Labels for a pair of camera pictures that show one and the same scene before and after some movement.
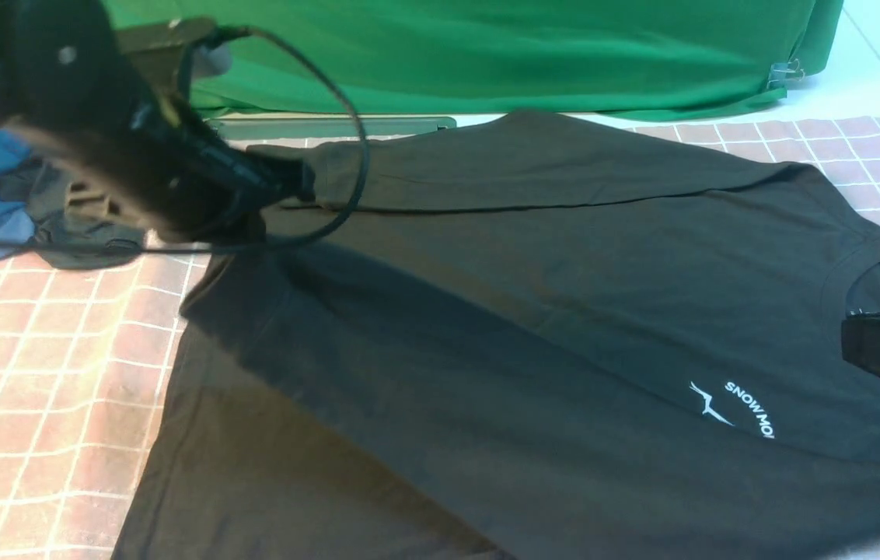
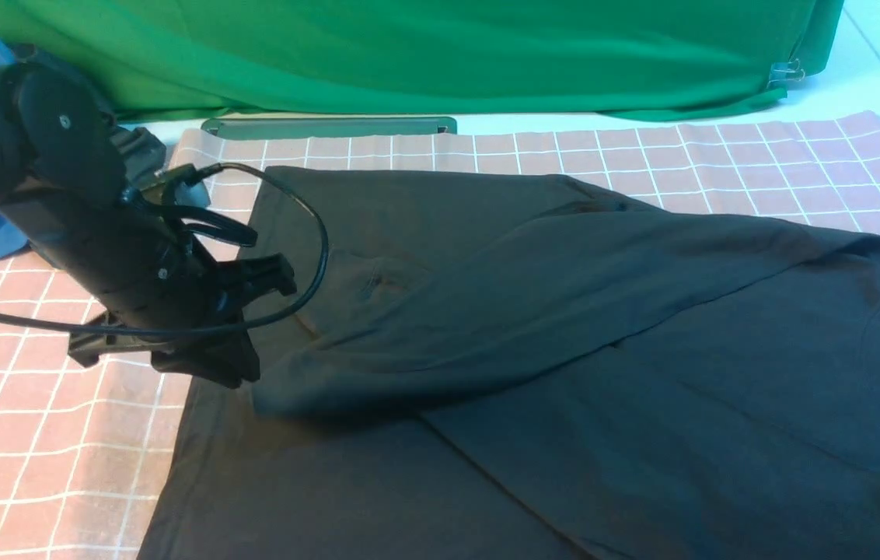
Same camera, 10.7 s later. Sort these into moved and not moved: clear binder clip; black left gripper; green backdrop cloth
Moved: black left gripper
Not moved: clear binder clip; green backdrop cloth
